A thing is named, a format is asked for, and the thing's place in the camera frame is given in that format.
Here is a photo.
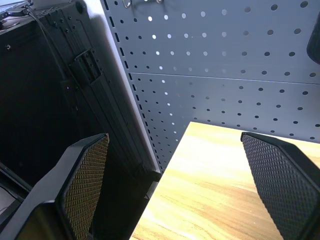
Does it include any grey perforated pegboard panel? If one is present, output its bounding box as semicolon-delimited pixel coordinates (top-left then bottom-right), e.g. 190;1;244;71
100;0;320;174

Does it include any black equipment case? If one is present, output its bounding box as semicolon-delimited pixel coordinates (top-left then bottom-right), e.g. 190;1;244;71
0;0;162;240

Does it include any black cable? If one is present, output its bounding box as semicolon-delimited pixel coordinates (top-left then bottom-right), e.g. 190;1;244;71
0;0;76;83

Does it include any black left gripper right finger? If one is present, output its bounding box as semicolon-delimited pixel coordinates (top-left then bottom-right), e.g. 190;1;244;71
240;131;320;240

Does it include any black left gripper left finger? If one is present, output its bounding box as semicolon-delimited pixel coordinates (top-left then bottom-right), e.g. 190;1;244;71
0;133;110;240

